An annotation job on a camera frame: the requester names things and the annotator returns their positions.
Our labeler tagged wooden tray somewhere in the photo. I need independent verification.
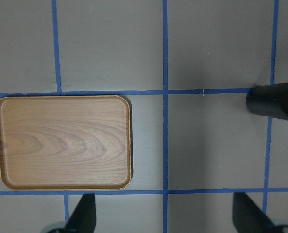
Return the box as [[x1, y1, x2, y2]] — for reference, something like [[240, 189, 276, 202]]
[[0, 95, 133, 190]]

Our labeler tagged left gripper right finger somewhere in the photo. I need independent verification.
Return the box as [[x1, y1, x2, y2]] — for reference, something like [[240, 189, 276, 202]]
[[232, 192, 279, 233]]

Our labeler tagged dark wine bottle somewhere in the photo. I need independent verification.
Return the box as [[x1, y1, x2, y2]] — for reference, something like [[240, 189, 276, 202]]
[[246, 82, 288, 121]]

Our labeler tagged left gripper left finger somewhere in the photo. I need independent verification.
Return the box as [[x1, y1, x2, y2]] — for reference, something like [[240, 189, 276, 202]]
[[62, 194, 96, 233]]

